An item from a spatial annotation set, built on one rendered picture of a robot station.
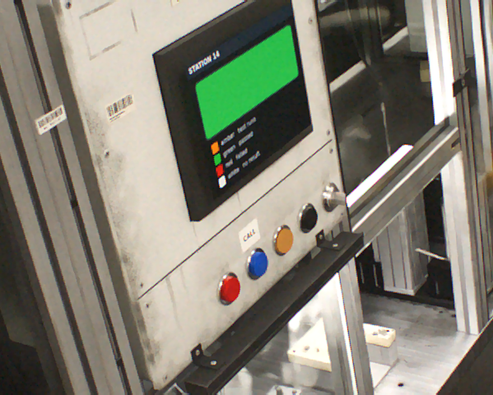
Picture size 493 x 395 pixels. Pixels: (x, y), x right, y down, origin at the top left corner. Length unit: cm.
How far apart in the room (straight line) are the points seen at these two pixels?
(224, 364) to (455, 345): 83
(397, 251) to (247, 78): 93
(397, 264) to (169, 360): 96
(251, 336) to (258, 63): 32
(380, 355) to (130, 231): 91
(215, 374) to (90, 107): 35
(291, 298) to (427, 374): 65
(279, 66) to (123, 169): 27
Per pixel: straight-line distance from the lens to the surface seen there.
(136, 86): 110
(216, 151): 118
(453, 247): 193
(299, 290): 134
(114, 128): 108
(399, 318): 208
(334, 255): 140
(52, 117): 103
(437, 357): 196
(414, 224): 207
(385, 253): 209
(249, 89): 122
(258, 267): 130
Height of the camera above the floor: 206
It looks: 26 degrees down
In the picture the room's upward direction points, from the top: 11 degrees counter-clockwise
